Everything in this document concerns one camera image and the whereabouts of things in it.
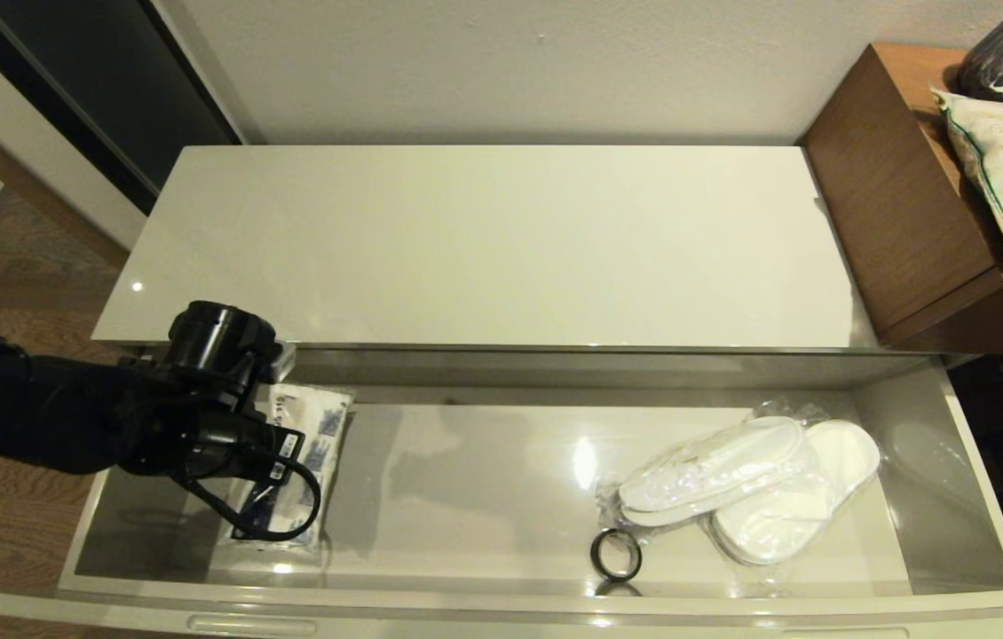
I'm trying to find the white blue-printed tissue pack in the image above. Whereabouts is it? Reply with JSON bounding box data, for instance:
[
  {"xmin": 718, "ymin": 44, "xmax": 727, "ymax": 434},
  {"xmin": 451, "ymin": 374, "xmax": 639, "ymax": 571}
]
[{"xmin": 225, "ymin": 383, "xmax": 355, "ymax": 548}]

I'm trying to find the cream cabinet drawer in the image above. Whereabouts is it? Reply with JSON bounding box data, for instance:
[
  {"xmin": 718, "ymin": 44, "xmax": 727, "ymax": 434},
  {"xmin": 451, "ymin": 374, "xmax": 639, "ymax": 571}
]
[{"xmin": 0, "ymin": 349, "xmax": 1003, "ymax": 639}]

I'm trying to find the bagged white slippers pair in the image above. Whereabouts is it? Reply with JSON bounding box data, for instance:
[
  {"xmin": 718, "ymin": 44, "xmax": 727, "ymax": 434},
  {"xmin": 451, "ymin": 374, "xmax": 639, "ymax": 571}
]
[
  {"xmin": 702, "ymin": 418, "xmax": 883, "ymax": 570},
  {"xmin": 596, "ymin": 414, "xmax": 824, "ymax": 531}
]

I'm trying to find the cream glossy cabinet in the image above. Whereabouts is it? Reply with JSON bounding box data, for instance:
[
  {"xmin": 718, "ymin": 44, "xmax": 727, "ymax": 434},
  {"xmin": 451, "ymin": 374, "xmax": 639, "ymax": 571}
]
[{"xmin": 91, "ymin": 144, "xmax": 877, "ymax": 392}]

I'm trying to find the dark door panel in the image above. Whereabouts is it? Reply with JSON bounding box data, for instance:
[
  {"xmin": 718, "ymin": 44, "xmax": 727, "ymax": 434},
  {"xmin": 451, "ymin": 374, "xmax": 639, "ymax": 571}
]
[{"xmin": 0, "ymin": 0, "xmax": 247, "ymax": 216}]

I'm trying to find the brown wooden side table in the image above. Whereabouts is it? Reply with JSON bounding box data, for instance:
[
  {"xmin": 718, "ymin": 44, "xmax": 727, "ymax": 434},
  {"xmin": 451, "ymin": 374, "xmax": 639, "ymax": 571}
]
[{"xmin": 800, "ymin": 43, "xmax": 1003, "ymax": 356}]

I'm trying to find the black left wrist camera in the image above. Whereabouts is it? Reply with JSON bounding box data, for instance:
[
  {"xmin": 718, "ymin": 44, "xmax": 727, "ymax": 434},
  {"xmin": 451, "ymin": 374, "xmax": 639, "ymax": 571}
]
[{"xmin": 238, "ymin": 424, "xmax": 308, "ymax": 485}]

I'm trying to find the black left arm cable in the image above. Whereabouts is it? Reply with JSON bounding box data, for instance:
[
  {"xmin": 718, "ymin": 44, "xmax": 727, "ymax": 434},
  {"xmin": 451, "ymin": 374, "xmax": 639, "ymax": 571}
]
[{"xmin": 170, "ymin": 446, "xmax": 323, "ymax": 543}]

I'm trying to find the black tape ring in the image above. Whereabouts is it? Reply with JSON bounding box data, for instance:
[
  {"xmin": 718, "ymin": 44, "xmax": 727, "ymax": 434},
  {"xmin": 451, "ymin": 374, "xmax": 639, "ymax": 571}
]
[{"xmin": 589, "ymin": 527, "xmax": 644, "ymax": 584}]

